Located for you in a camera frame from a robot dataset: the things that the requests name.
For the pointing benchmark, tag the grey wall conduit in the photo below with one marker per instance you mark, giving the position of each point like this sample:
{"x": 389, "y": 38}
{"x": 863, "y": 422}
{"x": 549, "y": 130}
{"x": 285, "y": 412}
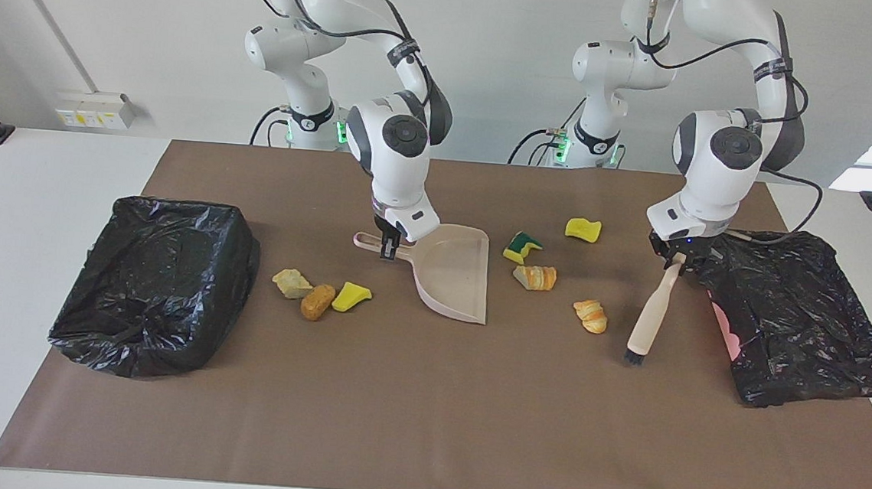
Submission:
{"x": 48, "y": 14}

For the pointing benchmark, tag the white wall socket box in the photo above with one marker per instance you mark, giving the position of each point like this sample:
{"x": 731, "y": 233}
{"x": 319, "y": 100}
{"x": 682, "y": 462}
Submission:
{"x": 92, "y": 109}

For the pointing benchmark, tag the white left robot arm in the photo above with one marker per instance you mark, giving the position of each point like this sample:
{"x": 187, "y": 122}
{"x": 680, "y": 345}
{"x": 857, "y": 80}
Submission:
{"x": 718, "y": 157}

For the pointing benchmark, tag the yellow green scouring sponge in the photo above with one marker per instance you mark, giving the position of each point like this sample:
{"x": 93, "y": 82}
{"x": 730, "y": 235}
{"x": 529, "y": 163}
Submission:
{"x": 520, "y": 248}

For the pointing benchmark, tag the pale pastry piece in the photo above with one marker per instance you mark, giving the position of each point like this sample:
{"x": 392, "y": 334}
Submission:
{"x": 293, "y": 283}

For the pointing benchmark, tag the black bag lined open bin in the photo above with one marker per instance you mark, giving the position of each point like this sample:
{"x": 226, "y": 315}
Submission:
{"x": 157, "y": 286}

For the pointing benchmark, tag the beige plastic dustpan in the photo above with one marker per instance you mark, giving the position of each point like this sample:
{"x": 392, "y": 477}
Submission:
{"x": 457, "y": 277}

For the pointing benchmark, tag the crumpled black trash bag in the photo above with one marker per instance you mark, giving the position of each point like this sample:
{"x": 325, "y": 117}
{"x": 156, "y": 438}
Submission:
{"x": 799, "y": 316}

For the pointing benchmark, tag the yellow wavy sponge piece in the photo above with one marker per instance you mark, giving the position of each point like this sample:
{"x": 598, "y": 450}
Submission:
{"x": 583, "y": 229}

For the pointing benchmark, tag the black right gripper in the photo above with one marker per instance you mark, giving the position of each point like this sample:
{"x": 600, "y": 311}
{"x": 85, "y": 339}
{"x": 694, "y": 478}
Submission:
{"x": 389, "y": 235}

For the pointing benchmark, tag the greenish striped croissant piece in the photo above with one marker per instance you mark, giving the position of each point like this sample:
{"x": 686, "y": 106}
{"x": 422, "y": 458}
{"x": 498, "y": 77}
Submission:
{"x": 535, "y": 277}

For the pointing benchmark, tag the orange striped croissant piece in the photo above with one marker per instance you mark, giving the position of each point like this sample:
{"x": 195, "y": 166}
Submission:
{"x": 590, "y": 317}

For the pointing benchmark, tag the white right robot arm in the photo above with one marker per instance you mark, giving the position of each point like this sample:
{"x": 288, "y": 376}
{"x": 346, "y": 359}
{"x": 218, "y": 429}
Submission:
{"x": 405, "y": 135}

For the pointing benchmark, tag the beige hand brush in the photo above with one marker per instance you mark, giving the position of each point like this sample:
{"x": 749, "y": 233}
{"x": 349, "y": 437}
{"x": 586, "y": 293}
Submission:
{"x": 654, "y": 313}

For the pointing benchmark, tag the yellow wedge sponge piece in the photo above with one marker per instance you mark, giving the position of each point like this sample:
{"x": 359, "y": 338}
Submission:
{"x": 349, "y": 297}

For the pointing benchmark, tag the pink plastic bin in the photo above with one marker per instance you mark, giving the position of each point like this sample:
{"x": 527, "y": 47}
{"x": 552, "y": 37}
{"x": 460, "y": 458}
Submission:
{"x": 724, "y": 322}

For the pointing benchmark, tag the brown paper table mat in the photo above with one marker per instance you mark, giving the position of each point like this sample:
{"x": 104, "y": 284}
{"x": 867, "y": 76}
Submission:
{"x": 391, "y": 441}

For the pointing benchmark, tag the brown bread roll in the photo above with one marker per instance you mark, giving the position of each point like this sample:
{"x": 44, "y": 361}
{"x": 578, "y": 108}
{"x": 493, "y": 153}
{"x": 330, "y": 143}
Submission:
{"x": 317, "y": 302}

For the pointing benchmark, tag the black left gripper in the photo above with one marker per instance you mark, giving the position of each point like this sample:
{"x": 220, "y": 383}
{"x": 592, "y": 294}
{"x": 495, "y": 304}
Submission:
{"x": 681, "y": 247}

